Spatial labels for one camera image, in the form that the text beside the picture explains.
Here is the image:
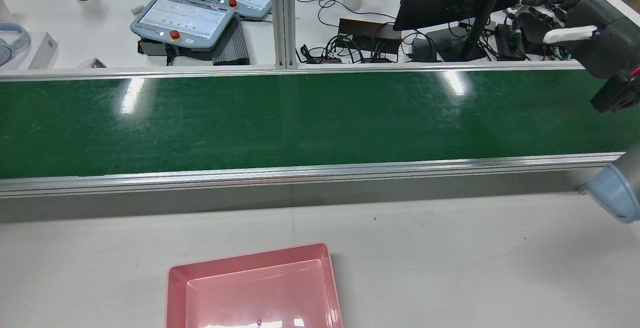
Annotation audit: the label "right white dexterous robot hand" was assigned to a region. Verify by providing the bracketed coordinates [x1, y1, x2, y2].
[520, 0, 640, 80]

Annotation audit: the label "metal electronics box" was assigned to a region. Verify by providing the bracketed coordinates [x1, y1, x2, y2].
[139, 37, 215, 63]

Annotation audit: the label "pink plastic box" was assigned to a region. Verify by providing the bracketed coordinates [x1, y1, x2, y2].
[165, 242, 345, 328]

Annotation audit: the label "black power adapter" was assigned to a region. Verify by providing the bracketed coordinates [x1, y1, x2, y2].
[494, 22, 527, 61]

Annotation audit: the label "black computer tower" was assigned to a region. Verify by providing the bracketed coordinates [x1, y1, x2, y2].
[337, 17, 403, 54]

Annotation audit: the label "dark grey finned unit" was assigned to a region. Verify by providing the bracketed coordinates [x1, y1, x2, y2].
[211, 15, 251, 66]

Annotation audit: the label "light blue headphones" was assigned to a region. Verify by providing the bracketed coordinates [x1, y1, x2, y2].
[0, 22, 31, 66]

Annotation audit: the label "tangled black cables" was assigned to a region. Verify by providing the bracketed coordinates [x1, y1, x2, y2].
[297, 32, 397, 65]

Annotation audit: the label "green conveyor belt aluminium frame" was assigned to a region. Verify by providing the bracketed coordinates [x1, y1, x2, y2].
[0, 61, 640, 199]

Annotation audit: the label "aluminium profile post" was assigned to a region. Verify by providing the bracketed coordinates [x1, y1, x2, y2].
[269, 0, 299, 70]

